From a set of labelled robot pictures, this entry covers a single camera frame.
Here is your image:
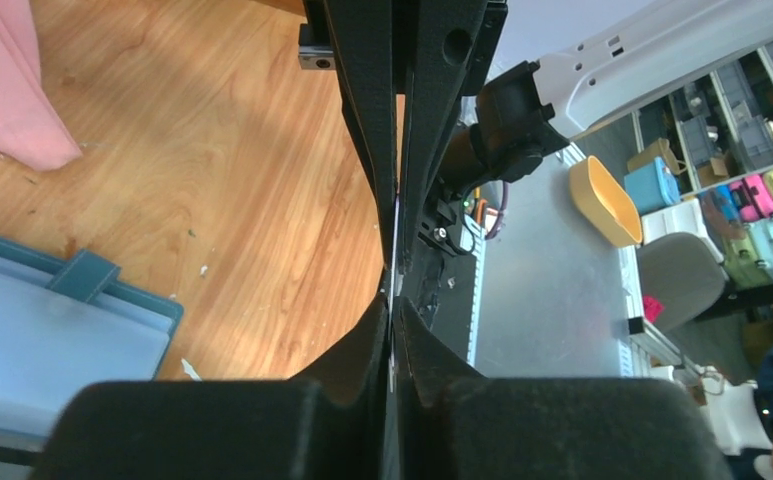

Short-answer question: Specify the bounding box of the pink cloth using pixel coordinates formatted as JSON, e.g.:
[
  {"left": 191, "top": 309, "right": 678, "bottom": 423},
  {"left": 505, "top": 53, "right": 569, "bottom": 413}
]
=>
[{"left": 0, "top": 1, "right": 82, "bottom": 171}]

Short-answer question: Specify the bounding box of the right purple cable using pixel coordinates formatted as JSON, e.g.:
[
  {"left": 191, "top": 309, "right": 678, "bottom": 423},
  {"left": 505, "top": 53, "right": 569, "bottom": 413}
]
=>
[{"left": 485, "top": 180, "right": 511, "bottom": 241}]

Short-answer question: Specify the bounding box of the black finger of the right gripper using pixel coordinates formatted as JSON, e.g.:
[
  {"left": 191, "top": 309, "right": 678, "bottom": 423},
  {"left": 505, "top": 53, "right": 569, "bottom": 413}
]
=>
[
  {"left": 324, "top": 1, "right": 397, "bottom": 265},
  {"left": 399, "top": 1, "right": 487, "bottom": 272}
]

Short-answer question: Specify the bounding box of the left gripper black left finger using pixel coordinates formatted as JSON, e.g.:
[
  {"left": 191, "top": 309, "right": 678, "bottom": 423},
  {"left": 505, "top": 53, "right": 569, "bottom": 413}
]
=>
[{"left": 32, "top": 294, "right": 389, "bottom": 479}]

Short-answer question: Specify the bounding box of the yellow oval tray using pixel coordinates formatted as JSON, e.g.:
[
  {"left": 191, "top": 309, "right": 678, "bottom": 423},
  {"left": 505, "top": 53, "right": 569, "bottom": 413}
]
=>
[{"left": 568, "top": 156, "right": 643, "bottom": 248}]

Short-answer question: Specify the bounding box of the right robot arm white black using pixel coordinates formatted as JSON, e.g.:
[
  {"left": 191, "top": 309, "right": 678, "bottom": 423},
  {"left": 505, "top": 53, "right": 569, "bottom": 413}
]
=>
[{"left": 301, "top": 1, "right": 773, "bottom": 273}]

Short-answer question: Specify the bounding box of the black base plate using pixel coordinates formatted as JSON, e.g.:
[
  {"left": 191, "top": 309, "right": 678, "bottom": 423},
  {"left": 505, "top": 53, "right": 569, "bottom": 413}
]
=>
[{"left": 402, "top": 197, "right": 486, "bottom": 367}]

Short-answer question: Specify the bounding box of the blue leather card holder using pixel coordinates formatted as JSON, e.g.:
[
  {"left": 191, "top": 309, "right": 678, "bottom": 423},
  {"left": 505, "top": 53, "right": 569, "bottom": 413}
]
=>
[{"left": 0, "top": 237, "right": 184, "bottom": 466}]

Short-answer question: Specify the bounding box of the grey office chair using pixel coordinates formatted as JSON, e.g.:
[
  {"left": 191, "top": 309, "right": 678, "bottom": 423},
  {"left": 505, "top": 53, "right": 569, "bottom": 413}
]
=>
[{"left": 636, "top": 232, "right": 727, "bottom": 333}]

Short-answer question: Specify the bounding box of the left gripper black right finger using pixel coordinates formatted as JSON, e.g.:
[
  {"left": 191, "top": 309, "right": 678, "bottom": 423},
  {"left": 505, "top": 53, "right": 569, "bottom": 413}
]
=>
[{"left": 395, "top": 298, "right": 731, "bottom": 479}]

